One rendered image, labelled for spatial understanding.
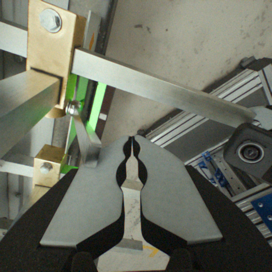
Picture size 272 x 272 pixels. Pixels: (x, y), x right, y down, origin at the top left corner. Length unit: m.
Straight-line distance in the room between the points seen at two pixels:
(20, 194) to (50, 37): 0.69
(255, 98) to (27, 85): 1.08
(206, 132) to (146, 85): 0.90
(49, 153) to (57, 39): 0.23
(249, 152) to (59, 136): 0.43
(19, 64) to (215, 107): 0.47
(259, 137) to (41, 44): 0.25
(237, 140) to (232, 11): 1.06
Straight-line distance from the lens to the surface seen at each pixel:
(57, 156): 0.38
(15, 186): 0.82
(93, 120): 0.45
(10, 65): 0.57
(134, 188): 0.41
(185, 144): 1.12
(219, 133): 1.16
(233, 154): 0.21
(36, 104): 0.19
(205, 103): 0.27
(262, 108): 0.32
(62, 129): 0.48
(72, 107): 0.27
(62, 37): 0.24
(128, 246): 0.63
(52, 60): 0.25
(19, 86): 0.20
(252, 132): 0.20
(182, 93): 0.26
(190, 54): 1.16
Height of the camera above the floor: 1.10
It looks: 59 degrees down
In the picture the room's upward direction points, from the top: 177 degrees clockwise
